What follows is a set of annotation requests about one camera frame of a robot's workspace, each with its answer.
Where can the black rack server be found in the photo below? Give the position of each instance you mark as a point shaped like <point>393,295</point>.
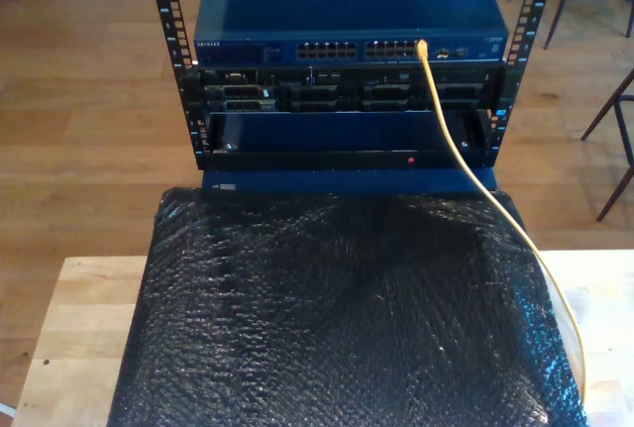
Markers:
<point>347,95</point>

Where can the black bubble mat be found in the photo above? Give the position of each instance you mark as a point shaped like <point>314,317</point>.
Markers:
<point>297,348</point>

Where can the slant-legged chair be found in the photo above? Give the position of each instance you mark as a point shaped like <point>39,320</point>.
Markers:
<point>625,130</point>

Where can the blue rack base plate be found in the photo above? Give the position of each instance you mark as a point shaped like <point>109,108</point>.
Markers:
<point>347,181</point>

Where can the blue network switch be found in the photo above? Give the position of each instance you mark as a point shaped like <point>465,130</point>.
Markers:
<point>347,1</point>

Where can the black perforated rack post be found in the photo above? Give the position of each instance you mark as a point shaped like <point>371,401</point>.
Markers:
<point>532,1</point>
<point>171,26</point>

